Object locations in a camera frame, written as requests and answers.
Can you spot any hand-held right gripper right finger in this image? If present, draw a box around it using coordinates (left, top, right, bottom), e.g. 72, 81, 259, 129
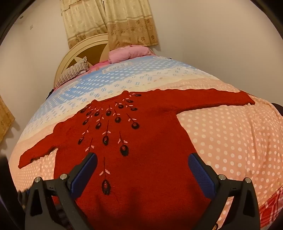
187, 153, 261, 230

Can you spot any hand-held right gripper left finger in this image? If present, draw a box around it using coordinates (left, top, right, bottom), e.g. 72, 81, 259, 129
25, 152, 98, 230

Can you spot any red knit sweater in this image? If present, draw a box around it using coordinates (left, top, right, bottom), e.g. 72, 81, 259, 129
19, 88, 256, 230

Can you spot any polka dot blanket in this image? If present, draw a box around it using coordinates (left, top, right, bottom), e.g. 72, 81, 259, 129
9, 55, 283, 230

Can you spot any red checked cloth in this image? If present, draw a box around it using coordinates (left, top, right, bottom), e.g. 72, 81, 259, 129
259, 188, 283, 229

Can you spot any black object beside bed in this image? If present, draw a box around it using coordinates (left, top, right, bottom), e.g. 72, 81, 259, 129
45, 87, 56, 100

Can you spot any tan side curtain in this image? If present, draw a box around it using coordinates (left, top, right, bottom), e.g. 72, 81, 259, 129
0, 95, 15, 143

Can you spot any striped pillow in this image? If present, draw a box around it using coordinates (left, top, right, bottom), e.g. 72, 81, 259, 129
55, 56, 90, 88

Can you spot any pink bed sheet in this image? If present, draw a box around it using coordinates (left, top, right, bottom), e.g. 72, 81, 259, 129
89, 61, 111, 71

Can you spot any cream wooden headboard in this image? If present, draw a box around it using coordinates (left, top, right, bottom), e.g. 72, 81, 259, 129
54, 34, 111, 88

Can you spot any pink pillow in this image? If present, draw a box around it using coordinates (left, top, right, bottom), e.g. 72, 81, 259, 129
108, 45, 154, 64

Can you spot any beige floral curtain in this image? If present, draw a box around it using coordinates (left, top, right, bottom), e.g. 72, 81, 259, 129
61, 0, 109, 49
103, 0, 159, 50

